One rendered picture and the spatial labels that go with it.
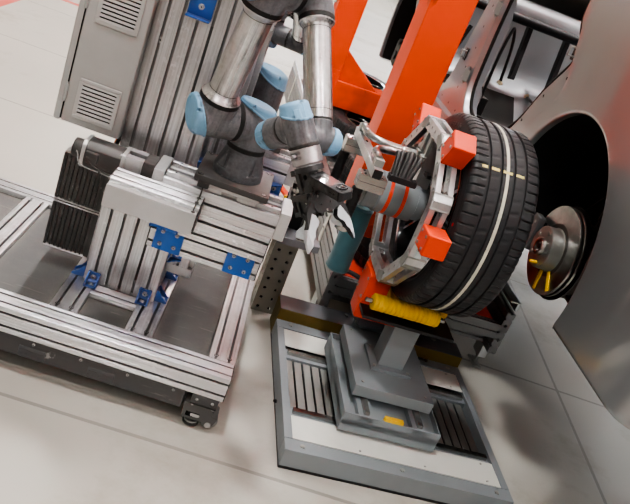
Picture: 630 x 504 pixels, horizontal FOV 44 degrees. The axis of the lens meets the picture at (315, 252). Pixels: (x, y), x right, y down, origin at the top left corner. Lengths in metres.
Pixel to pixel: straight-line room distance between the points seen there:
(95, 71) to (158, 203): 0.47
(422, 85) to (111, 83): 1.13
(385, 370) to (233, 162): 1.01
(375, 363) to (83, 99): 1.35
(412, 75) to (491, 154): 0.59
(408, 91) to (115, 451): 1.59
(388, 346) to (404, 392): 0.17
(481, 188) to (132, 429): 1.30
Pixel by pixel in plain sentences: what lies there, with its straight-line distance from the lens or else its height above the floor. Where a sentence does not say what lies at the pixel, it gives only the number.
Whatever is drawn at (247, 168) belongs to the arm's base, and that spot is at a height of 0.87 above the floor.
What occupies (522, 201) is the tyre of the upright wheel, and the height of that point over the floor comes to 1.04.
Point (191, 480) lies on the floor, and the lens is 2.47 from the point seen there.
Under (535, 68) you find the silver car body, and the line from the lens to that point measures 5.23.
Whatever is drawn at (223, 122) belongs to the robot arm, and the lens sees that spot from 2.23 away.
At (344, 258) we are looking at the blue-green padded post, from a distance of 2.80.
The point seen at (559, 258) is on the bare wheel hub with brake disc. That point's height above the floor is 0.85.
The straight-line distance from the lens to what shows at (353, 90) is 4.93.
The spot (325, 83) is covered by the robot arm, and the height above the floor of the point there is 1.22.
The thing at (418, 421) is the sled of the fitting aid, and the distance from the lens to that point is 2.82.
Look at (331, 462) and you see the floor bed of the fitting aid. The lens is 2.63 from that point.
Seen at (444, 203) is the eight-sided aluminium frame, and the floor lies 0.96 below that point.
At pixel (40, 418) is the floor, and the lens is 2.54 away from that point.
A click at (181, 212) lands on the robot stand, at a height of 0.72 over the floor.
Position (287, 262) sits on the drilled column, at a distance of 3.39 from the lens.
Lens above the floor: 1.64
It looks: 23 degrees down
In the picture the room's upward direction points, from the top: 22 degrees clockwise
